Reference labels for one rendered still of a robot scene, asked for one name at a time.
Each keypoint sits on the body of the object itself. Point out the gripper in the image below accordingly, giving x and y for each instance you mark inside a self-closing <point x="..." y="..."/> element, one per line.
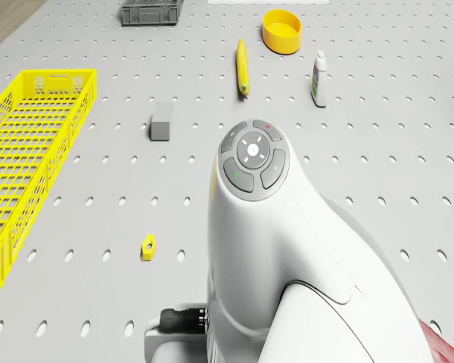
<point x="162" y="340"/>

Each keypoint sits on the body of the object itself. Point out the small bolt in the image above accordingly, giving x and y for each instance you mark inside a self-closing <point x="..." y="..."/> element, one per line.
<point x="147" y="254"/>

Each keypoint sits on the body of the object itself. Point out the yellow basket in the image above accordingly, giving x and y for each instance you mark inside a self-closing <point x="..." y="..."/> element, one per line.
<point x="4" y="242"/>

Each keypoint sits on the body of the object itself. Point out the grey cube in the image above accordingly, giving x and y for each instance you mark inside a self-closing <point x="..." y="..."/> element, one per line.
<point x="161" y="125"/>

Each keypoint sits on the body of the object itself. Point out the red plate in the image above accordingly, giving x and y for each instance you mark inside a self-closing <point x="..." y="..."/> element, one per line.
<point x="446" y="349"/>

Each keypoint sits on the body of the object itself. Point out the banana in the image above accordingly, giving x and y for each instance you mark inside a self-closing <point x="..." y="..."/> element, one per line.
<point x="243" y="68"/>

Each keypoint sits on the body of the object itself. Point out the small white bottle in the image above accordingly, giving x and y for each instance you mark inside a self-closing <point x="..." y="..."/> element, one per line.
<point x="319" y="83"/>

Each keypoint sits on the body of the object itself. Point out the yellow bowl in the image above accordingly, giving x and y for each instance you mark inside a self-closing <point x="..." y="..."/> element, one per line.
<point x="282" y="36"/>

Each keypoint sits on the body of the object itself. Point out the dark grey basket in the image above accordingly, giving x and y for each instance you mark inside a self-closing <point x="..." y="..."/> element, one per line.
<point x="151" y="13"/>

